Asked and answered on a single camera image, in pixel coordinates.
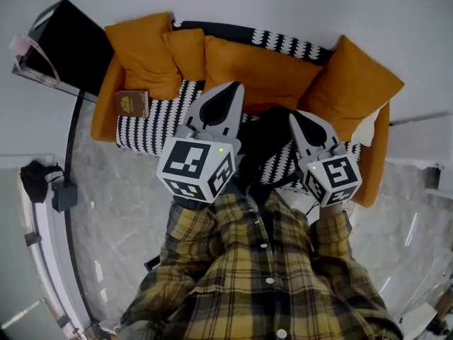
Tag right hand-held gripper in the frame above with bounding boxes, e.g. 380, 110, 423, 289
288, 110, 363, 209

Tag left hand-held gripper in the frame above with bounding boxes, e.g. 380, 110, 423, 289
156, 81, 246, 205

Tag black garment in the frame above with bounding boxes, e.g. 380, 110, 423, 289
233, 106, 307, 198

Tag orange sofa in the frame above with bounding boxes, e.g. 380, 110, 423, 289
90, 11, 405, 208

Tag person's right forearm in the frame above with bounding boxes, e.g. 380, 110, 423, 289
307, 203, 390, 318

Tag person's left forearm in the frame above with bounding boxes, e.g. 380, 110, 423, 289
139, 195, 227, 297

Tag small white pillow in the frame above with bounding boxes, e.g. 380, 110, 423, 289
351, 106, 382, 147

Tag black white patterned throw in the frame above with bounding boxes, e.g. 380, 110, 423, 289
115, 19, 362, 194

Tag long orange back cushion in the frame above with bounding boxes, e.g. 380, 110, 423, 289
204, 35, 323, 115

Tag square orange cushion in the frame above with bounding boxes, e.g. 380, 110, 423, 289
299, 35, 405, 143
104, 11, 183, 101

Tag small orange cushion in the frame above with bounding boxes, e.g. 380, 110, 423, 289
161, 28, 207, 81

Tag brown book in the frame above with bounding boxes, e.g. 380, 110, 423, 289
115, 90, 150, 119

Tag person's yellow plaid shirt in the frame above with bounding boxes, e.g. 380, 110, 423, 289
120, 189, 404, 340

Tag small black box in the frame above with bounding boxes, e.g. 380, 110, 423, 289
144, 255, 162, 273

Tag black side cabinet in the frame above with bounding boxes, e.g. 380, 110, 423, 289
12, 0, 116, 97

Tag dark grey box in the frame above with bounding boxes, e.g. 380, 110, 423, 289
52, 184, 79, 213

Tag black bag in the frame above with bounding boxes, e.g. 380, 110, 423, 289
19, 159, 65, 205

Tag white window ledge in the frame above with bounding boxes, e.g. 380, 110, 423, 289
17, 189, 93, 334

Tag black wrist strap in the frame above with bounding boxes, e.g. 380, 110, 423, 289
172, 194, 210, 211

